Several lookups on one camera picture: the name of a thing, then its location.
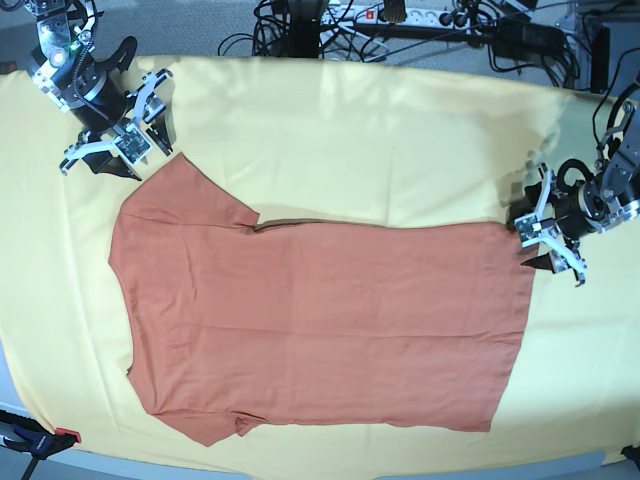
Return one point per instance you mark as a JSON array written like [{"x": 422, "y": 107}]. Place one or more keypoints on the gripper body on screen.
[
  {"x": 568, "y": 212},
  {"x": 106, "y": 113}
]

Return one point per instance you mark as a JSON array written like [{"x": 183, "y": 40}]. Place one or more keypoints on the terracotta orange T-shirt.
[{"x": 236, "y": 325}]

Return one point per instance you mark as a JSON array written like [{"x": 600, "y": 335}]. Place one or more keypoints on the robot arm on screen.
[
  {"x": 616, "y": 168},
  {"x": 67, "y": 33}
]

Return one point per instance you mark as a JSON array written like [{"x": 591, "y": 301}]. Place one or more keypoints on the yellow table cloth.
[{"x": 376, "y": 144}]

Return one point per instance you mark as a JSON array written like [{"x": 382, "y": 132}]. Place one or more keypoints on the black power adapter brick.
[{"x": 529, "y": 37}]

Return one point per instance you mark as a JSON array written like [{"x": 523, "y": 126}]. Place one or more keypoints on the white power strip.
[{"x": 418, "y": 23}]

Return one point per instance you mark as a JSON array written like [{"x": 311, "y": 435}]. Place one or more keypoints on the black clamp at right corner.
[{"x": 632, "y": 454}]

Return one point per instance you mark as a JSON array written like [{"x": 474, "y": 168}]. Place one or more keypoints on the black centre stand post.
[{"x": 303, "y": 37}]

